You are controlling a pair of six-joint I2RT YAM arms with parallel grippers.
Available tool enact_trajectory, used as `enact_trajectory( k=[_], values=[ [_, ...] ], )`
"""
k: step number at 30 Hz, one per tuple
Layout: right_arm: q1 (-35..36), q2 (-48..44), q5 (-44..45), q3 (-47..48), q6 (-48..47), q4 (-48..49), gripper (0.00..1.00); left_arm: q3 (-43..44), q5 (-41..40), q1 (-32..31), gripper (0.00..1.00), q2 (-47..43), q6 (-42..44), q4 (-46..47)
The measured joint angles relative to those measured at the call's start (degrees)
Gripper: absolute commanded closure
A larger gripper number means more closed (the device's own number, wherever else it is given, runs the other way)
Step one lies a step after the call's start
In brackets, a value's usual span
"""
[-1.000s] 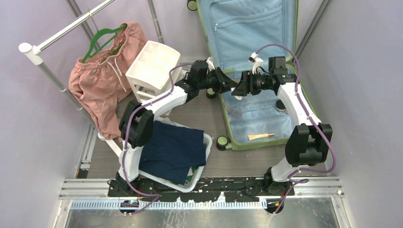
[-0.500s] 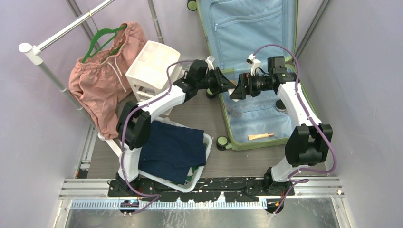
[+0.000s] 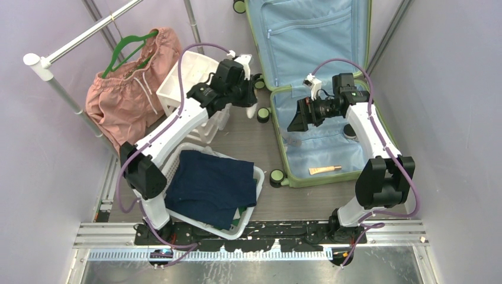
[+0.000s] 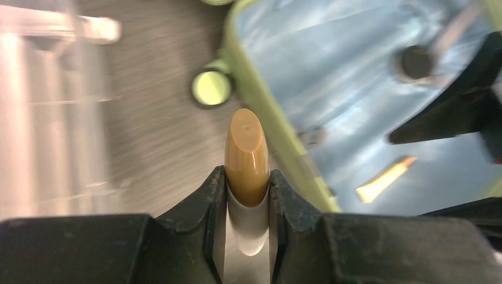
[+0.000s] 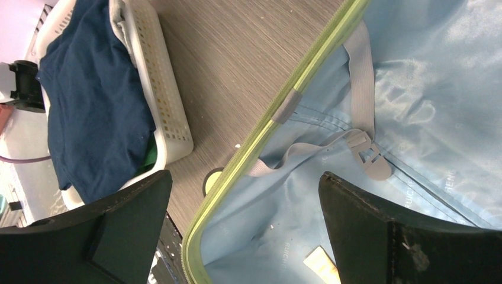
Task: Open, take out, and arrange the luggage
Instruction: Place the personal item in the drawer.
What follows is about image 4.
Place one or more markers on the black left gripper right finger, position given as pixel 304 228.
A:
pixel 460 244

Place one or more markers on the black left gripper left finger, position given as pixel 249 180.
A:
pixel 186 244

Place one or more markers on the beige cosmetic tube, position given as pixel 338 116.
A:
pixel 369 191

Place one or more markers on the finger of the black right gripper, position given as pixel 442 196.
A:
pixel 468 105

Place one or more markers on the white computer mouse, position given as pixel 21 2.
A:
pixel 247 174

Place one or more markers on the black round compact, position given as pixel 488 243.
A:
pixel 413 64

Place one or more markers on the white plastic drawer organizer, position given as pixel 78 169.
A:
pixel 54 84

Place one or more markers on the green hard-shell suitcase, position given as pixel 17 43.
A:
pixel 319 76

